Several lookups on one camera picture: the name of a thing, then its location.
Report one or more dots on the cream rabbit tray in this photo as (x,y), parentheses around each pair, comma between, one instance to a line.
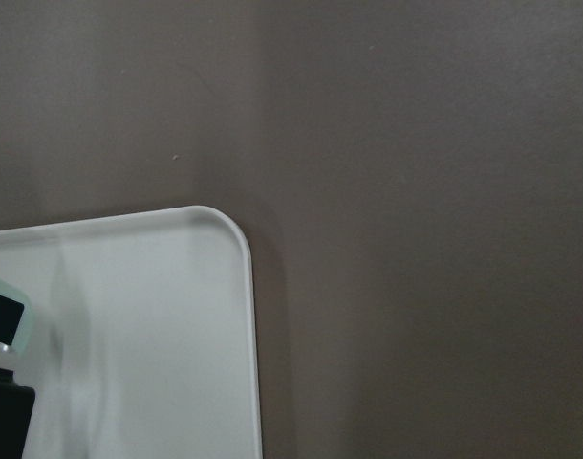
(143,337)

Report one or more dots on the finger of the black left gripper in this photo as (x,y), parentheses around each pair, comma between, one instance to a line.
(16,401)

